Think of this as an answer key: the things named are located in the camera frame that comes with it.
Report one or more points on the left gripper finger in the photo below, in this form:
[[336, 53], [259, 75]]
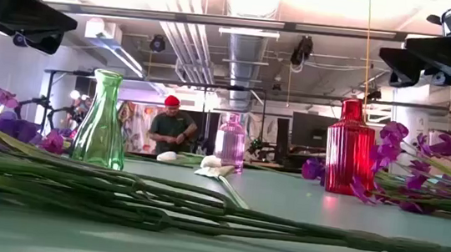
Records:
[[41, 43], [31, 13]]

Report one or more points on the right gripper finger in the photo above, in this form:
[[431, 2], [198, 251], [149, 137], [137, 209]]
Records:
[[402, 78], [434, 55]]

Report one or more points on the white artificial tulip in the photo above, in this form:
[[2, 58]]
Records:
[[211, 162], [167, 156]]

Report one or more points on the small black robot arm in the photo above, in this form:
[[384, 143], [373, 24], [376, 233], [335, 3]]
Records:
[[43, 102]]

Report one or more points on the red ribbed glass vase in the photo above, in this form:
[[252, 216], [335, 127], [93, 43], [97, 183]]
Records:
[[350, 156]]

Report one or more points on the green glass vase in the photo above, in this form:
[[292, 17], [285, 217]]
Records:
[[100, 129]]

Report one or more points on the pink glass bottle vase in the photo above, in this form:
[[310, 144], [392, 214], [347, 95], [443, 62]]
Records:
[[230, 143]]

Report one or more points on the white round pillar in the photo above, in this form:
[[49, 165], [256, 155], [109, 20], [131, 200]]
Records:
[[411, 112]]

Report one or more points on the white ceiling unit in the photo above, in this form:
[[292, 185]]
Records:
[[101, 29]]

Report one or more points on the black ceiling-mounted device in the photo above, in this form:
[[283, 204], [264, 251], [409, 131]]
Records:
[[302, 50]]

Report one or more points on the dark computer monitor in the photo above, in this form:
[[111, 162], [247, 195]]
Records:
[[311, 131]]

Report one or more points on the black ceiling spotlight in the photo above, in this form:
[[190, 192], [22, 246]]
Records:
[[157, 43]]

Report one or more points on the colourful patterned cloth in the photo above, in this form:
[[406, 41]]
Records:
[[135, 129]]

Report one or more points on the person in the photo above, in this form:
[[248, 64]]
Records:
[[172, 131]]

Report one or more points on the white ceiling light bar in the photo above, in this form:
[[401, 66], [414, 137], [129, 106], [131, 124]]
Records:
[[248, 32]]

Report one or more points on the grey overhead rail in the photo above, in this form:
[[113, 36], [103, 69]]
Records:
[[178, 15]]

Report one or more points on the silver ventilation duct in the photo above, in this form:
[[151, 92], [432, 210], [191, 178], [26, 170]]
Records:
[[243, 73]]

